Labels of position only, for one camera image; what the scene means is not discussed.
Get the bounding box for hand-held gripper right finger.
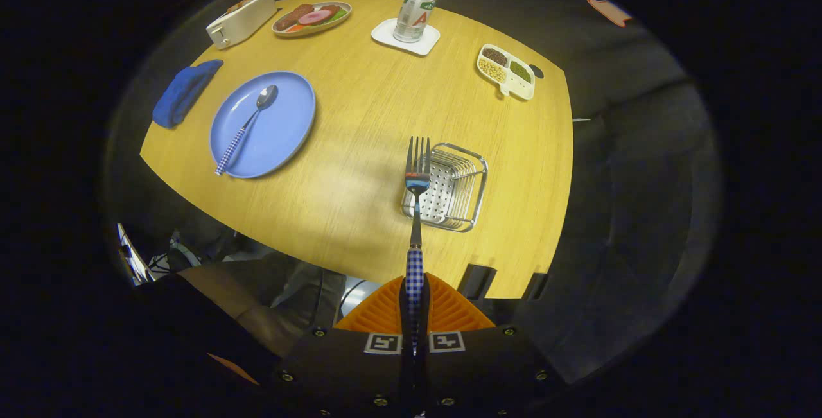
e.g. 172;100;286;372
417;272;569;418

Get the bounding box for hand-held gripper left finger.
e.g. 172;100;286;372
276;272;412;418

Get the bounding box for fork with checkered handle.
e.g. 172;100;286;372
404;136;432;358

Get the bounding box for spoon with checkered handle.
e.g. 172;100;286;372
214;85;279;177

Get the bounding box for black backdrop cloth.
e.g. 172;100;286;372
96;0;726;387

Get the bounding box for blue round plate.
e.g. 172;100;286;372
209;71;317;179

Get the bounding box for white divided bean dish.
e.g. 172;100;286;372
476;44;536;101

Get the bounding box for folded blue towel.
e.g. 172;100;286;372
152;59;225;130

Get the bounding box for white coaster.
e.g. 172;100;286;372
371;17;441;57

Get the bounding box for grey food plate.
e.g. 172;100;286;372
272;1;353;38

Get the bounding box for large brown meat piece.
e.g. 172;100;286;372
276;4;315;30

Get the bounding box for white toaster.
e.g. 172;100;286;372
205;0;278;50

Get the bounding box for white drink bottle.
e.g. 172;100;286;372
393;0;441;44

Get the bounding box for metal wire cutlery basket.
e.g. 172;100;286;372
401;142;489;233

